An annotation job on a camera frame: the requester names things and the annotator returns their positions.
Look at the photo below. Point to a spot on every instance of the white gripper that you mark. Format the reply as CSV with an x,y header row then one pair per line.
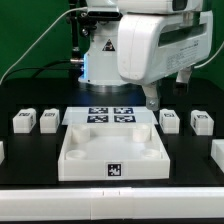
x,y
151,47

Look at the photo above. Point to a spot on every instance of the white square table top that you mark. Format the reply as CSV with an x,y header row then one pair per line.
x,y
127,151

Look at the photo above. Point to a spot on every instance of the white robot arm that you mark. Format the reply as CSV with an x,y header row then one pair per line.
x,y
100,60

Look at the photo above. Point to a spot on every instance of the white block right edge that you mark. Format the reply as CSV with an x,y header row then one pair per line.
x,y
217,153

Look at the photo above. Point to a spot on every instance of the white block edge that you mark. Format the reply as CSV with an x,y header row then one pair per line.
x,y
217,153
2,156

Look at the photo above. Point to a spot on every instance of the white sheet with markers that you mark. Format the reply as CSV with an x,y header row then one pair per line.
x,y
79,115

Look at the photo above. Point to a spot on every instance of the white block left edge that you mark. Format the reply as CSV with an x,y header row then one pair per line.
x,y
2,156

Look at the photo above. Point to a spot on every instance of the black camera on mount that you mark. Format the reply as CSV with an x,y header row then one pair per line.
x,y
104,15

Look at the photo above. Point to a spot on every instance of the white front obstacle rail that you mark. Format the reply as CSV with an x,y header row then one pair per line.
x,y
111,203

